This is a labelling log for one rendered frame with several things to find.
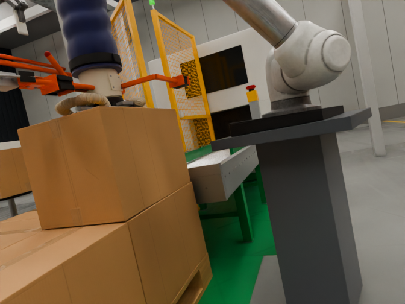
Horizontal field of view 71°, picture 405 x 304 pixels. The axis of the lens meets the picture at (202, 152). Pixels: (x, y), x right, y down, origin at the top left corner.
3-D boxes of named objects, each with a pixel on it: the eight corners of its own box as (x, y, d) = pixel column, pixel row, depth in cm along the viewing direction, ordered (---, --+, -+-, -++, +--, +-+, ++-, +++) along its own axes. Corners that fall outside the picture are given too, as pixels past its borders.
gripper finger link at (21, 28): (21, 13, 89) (23, 12, 89) (27, 35, 90) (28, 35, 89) (12, 10, 86) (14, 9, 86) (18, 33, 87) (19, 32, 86)
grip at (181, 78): (176, 89, 154) (174, 80, 154) (190, 85, 151) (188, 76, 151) (169, 88, 147) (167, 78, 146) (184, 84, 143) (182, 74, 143)
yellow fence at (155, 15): (220, 184, 407) (190, 37, 393) (227, 184, 404) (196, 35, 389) (190, 212, 298) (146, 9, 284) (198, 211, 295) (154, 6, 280)
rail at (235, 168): (269, 148, 374) (266, 134, 372) (273, 147, 372) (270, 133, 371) (219, 199, 159) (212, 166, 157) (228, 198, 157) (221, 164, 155)
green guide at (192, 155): (222, 145, 395) (220, 139, 394) (229, 144, 391) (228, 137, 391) (172, 166, 246) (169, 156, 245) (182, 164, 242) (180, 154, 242)
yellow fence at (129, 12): (141, 215, 325) (99, 31, 310) (150, 213, 330) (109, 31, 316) (175, 230, 250) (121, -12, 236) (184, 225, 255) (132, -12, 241)
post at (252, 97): (273, 226, 211) (248, 93, 204) (283, 225, 208) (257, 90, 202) (272, 230, 204) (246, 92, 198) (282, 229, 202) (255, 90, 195)
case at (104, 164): (129, 190, 167) (114, 123, 165) (190, 181, 153) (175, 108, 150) (41, 230, 111) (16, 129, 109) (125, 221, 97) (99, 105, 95)
